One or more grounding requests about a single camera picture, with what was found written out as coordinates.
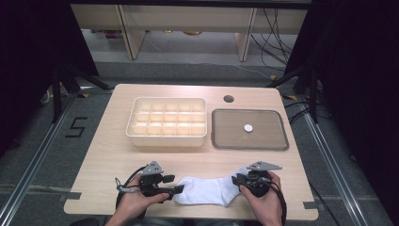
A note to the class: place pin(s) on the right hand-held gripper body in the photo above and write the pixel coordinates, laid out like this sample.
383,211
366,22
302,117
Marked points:
258,183

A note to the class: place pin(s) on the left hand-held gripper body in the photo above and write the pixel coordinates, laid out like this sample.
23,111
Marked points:
150,182

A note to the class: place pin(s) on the white sock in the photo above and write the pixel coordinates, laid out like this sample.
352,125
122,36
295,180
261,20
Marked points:
204,190

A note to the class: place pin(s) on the person's left hand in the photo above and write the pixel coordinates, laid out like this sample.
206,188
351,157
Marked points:
133,201

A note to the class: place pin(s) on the person's dark clothing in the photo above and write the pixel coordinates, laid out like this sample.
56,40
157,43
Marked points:
175,223

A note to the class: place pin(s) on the cream divided storage box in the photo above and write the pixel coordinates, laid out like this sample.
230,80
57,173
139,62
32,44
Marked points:
166,141

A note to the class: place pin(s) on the clear brown box lid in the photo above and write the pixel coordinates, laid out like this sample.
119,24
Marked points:
230,130

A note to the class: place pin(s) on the white round knob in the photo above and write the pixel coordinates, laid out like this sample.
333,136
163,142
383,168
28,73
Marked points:
248,128

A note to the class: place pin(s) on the black tape floor marking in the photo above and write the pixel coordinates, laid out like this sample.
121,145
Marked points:
76,127

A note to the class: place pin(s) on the black metal stand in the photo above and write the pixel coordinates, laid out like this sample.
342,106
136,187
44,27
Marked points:
313,94
56,94

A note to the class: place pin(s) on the black curtain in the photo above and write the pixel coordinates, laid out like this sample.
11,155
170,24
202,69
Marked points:
360,78
28,62

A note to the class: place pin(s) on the light wooden bench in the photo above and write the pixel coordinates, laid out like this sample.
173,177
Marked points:
188,19

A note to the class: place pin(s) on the aluminium floor rail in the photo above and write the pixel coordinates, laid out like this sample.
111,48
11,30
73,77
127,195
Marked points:
34,157
329,157

